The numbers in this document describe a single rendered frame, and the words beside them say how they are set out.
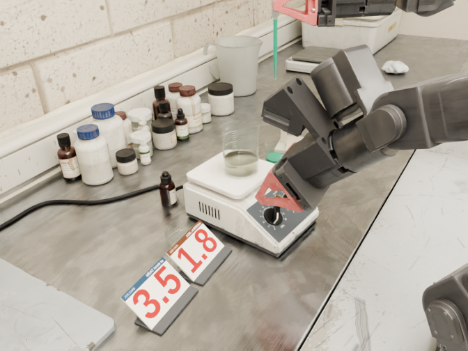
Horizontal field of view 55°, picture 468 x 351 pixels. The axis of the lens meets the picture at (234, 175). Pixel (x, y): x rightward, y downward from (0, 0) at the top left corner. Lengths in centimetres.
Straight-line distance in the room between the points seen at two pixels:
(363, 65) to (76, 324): 48
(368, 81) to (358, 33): 122
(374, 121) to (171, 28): 94
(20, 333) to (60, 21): 64
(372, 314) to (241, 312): 17
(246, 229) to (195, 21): 82
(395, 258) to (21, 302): 55
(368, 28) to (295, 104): 121
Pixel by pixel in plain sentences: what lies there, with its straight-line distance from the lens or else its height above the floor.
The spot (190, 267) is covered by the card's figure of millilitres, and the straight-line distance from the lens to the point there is 69.
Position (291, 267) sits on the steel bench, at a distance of 71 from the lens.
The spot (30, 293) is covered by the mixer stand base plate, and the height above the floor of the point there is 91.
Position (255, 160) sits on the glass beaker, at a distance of 74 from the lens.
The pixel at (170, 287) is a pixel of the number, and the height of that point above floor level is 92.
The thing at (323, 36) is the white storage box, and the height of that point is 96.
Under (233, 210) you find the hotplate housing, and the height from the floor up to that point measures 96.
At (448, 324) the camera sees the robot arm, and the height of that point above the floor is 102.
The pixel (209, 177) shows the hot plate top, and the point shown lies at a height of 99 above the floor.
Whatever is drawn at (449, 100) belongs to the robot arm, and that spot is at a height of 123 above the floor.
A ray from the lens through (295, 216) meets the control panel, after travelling 75.
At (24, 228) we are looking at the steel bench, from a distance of 89.
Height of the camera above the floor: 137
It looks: 30 degrees down
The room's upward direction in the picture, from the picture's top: 3 degrees counter-clockwise
